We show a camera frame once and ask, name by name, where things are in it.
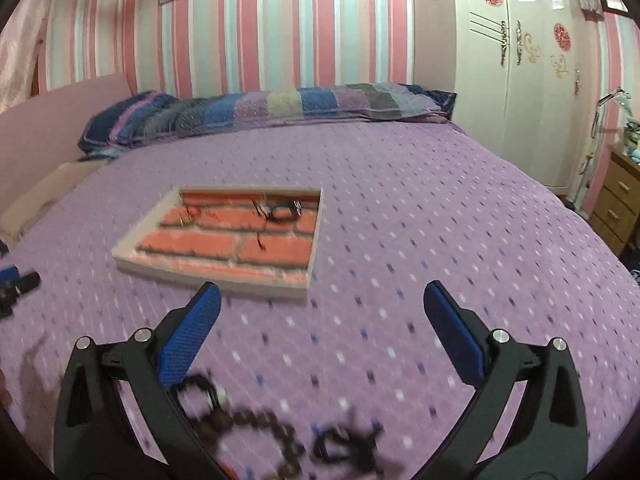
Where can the wooden nightstand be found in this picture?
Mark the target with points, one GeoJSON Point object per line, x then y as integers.
{"type": "Point", "coordinates": [617, 200]}

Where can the pink headboard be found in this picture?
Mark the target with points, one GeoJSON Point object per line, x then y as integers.
{"type": "Point", "coordinates": [50, 125]}

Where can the long patchwork striped pillow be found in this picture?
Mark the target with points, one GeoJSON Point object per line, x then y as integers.
{"type": "Point", "coordinates": [250, 105]}

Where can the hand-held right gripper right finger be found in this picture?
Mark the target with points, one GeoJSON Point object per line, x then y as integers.
{"type": "Point", "coordinates": [455, 330]}

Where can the purple dotted bedspread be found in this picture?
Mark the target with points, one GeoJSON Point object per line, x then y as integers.
{"type": "Point", "coordinates": [400, 220]}

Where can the white wardrobe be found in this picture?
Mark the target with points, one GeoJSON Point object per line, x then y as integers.
{"type": "Point", "coordinates": [530, 110]}

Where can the pink curtain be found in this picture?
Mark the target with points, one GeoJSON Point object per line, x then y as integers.
{"type": "Point", "coordinates": [20, 50]}

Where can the white desk lamp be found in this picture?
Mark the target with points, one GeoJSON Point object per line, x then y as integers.
{"type": "Point", "coordinates": [595, 130]}

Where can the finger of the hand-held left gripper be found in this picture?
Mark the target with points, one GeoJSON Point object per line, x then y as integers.
{"type": "Point", "coordinates": [7, 275]}
{"type": "Point", "coordinates": [27, 282]}

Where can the brick-lined white tray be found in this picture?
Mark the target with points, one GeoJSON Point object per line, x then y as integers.
{"type": "Point", "coordinates": [215, 247]}

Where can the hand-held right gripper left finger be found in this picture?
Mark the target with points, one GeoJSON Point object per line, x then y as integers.
{"type": "Point", "coordinates": [190, 330]}

